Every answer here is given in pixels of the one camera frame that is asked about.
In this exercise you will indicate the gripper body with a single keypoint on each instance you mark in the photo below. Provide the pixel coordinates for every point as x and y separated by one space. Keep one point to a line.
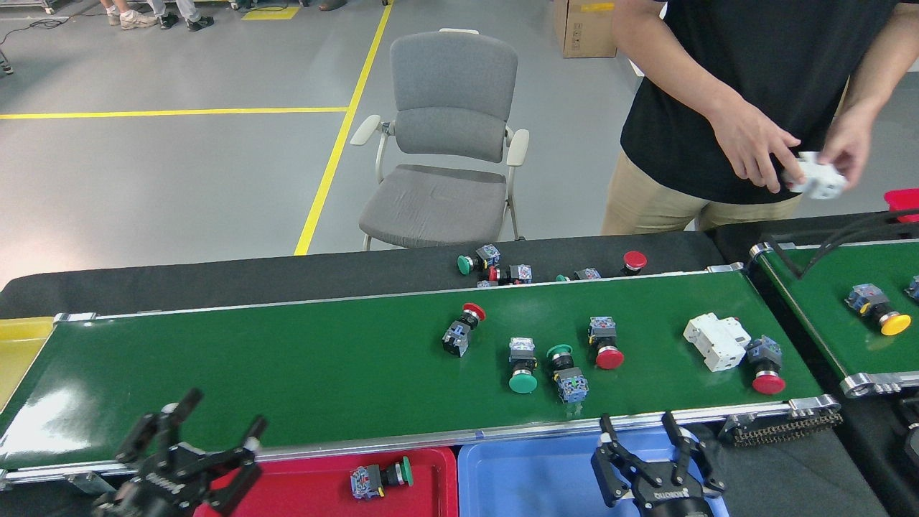
671 502
158 492

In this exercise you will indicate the long green conveyor belt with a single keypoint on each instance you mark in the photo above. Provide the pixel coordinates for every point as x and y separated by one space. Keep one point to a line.
287 359

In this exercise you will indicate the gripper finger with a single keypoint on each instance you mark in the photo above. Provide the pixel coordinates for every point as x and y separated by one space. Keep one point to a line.
617 470
154 438
233 474
693 467

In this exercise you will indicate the yellow mushroom push button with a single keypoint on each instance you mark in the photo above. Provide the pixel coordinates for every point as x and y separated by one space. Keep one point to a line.
895 324

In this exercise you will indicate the cardboard box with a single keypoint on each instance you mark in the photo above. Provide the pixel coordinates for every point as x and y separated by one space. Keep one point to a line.
585 32

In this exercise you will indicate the person's right hand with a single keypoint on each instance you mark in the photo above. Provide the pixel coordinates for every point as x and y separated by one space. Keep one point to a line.
750 140

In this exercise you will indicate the person's right forearm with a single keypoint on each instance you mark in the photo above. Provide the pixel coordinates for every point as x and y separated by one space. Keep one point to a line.
675 61

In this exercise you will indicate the person's left forearm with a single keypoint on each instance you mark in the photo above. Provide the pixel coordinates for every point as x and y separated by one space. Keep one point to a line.
887 64

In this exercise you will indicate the white circuit breaker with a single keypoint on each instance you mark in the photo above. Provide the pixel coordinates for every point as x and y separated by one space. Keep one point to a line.
714 341
818 179

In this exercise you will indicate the red plastic tray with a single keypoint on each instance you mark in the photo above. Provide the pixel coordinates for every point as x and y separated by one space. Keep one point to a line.
309 488

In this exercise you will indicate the person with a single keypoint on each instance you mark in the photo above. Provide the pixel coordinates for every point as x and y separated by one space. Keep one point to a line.
136 18
790 43
332 5
197 21

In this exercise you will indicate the blue plastic tray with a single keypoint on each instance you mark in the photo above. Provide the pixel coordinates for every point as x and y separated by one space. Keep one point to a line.
531 481

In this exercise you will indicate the green mushroom push button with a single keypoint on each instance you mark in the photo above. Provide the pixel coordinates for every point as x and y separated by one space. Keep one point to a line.
366 481
589 274
523 382
572 388
465 265

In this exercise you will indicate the green infeed conveyor belt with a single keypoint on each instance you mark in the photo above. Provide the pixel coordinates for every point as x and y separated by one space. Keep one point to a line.
826 287

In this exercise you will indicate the black conveyor motor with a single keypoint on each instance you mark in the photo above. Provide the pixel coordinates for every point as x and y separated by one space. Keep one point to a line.
912 438

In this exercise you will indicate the yellow plastic bin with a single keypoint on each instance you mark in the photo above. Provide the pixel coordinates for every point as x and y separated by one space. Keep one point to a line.
18 352

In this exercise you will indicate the person's left hand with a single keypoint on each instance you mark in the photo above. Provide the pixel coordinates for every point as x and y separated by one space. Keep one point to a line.
854 140

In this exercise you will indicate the grey office chair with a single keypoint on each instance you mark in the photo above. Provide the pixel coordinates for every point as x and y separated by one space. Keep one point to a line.
452 79

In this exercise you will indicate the red plastic bin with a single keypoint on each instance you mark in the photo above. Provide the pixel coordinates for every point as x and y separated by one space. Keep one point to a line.
903 201

